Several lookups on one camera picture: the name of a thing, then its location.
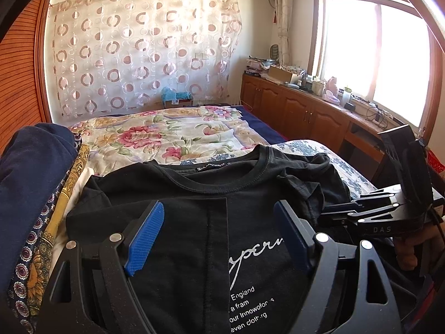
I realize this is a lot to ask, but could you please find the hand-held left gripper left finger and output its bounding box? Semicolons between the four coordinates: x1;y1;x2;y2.
36;200;165;334

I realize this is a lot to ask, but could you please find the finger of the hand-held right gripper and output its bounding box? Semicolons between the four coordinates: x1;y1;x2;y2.
349;185;406;212
318;205;401;228

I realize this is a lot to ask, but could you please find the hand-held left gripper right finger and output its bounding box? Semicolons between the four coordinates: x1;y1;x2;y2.
273;200;418;334

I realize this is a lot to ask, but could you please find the black printed t-shirt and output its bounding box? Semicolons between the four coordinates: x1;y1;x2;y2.
66;144;352;334

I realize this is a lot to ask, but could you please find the person's right hand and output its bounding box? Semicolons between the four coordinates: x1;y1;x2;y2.
396;223;445;272

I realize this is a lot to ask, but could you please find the red plastic item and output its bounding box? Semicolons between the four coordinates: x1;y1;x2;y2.
427;149;445;174

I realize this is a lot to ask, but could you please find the blue floral blanket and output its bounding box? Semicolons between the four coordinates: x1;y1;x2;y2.
175;138;379;200

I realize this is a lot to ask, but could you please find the white cloth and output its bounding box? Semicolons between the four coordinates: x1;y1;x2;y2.
52;167;96;251

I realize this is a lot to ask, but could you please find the pink floral bedsheet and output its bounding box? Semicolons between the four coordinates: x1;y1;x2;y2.
68;106;268;176

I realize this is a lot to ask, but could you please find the gold navy patterned cloth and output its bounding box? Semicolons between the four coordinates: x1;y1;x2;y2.
7;136;91;334

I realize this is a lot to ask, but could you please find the navy blue mattress sheet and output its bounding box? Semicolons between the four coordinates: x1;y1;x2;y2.
240;106;296;145

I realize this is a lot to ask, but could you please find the pink soft toy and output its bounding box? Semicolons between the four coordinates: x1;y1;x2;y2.
323;76;340;104

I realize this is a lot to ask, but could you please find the wooden cabinet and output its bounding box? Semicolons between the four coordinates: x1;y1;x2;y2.
241;73;411;181

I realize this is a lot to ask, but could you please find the navy blue cloth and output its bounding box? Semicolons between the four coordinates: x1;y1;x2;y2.
0;122;79;293

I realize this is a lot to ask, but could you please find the wooden nightstand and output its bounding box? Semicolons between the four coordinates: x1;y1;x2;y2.
163;97;193;108

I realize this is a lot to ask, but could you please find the wooden framed window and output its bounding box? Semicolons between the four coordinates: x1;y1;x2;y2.
306;0;440;129

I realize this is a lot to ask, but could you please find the cardboard box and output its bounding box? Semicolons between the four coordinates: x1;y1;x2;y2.
268;65;303;83

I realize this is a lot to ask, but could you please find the stack of books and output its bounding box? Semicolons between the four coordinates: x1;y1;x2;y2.
245;56;275;75

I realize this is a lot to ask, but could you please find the circle-patterned sheer curtain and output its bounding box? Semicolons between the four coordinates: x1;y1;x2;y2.
49;0;244;119

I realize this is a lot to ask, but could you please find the beige window curtain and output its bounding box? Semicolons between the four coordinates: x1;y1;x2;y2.
273;0;294;67

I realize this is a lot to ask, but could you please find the wooden slatted wardrobe door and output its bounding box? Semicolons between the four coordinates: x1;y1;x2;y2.
0;0;54;157

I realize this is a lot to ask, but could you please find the tangle of black cables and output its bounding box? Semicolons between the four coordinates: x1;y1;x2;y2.
365;106;395;129

